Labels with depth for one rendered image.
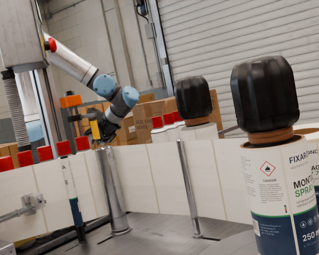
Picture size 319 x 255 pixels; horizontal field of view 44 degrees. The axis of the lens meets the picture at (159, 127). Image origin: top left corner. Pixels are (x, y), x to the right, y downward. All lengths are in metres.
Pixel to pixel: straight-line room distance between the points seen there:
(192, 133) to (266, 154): 0.41
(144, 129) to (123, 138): 3.11
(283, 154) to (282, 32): 4.81
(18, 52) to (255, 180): 0.68
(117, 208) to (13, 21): 0.50
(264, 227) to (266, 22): 4.90
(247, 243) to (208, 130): 0.31
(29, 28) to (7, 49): 0.07
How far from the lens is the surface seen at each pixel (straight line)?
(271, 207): 0.53
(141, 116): 1.73
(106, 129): 1.62
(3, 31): 1.03
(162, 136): 1.21
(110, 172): 0.84
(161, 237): 0.81
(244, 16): 5.49
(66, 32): 7.80
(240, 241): 0.70
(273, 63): 0.52
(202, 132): 0.90
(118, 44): 6.83
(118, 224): 0.87
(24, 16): 1.03
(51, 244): 0.96
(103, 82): 1.37
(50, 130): 1.15
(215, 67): 5.69
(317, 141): 0.76
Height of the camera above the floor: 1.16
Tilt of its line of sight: 5 degrees down
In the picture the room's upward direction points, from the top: 11 degrees counter-clockwise
